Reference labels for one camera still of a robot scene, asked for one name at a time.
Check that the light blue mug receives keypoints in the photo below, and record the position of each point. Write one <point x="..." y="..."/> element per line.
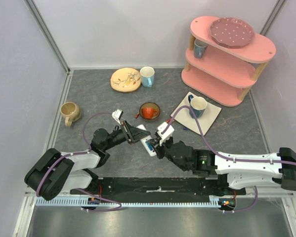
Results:
<point x="147" y="76"/>

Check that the blue mug on shelf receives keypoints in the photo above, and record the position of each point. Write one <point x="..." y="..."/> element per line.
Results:
<point x="199" y="48"/>

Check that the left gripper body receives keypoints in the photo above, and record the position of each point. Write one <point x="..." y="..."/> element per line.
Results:
<point x="125" y="129"/>

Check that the white remote control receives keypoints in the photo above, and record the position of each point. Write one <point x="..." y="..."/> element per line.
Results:
<point x="147" y="146"/>

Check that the mauve polka dot plate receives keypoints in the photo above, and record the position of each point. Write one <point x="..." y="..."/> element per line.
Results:
<point x="231" y="32"/>

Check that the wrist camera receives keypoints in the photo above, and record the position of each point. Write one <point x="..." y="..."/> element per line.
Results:
<point x="117" y="116"/>
<point x="164" y="132"/>

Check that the yellow floral plate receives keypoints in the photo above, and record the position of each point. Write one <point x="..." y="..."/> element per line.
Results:
<point x="126" y="80"/>

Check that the orange cup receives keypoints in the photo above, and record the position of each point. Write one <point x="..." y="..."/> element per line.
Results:
<point x="149" y="113"/>

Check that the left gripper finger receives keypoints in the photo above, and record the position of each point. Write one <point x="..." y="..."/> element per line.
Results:
<point x="138" y="131"/>
<point x="142" y="139"/>

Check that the brown patterned bowl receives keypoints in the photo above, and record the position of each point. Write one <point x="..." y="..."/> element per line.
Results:
<point x="152" y="105"/>

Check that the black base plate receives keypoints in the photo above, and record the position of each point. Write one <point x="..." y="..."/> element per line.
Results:
<point x="161" y="190"/>

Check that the pink three-tier shelf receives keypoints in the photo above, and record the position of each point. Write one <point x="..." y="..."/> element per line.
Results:
<point x="224" y="74"/>

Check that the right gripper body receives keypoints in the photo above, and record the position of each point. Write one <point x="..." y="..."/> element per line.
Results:
<point x="159" y="149"/>

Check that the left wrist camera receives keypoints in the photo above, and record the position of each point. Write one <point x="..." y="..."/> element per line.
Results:
<point x="117" y="116"/>

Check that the dark blue mug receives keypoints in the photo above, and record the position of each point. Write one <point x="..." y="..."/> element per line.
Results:
<point x="197" y="105"/>

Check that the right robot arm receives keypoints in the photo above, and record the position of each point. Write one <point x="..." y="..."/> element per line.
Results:
<point x="232" y="171"/>

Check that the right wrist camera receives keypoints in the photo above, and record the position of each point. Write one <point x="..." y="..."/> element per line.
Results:
<point x="164" y="132"/>

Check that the beige ceramic mug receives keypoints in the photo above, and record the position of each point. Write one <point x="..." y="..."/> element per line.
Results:
<point x="70" y="113"/>

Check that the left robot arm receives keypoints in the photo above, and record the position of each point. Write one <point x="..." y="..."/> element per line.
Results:
<point x="57" y="171"/>

